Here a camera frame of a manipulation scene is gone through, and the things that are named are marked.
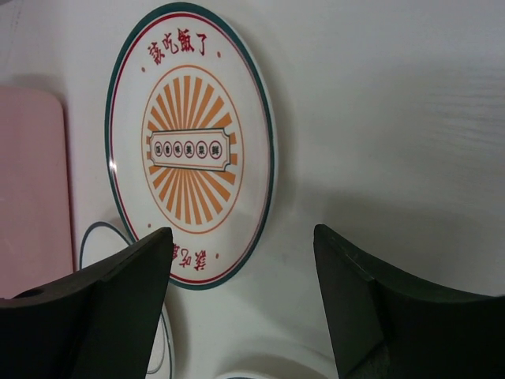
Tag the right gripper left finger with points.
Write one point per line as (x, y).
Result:
(99, 322)

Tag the pink white dish rack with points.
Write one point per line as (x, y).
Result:
(36, 241)

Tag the white plate quatrefoil motif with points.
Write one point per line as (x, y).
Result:
(100, 241)

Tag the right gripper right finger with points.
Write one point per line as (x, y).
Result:
(386, 323)

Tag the green red rimmed plate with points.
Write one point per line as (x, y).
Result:
(270, 366)

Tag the orange sunburst plate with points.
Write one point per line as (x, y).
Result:
(191, 142)

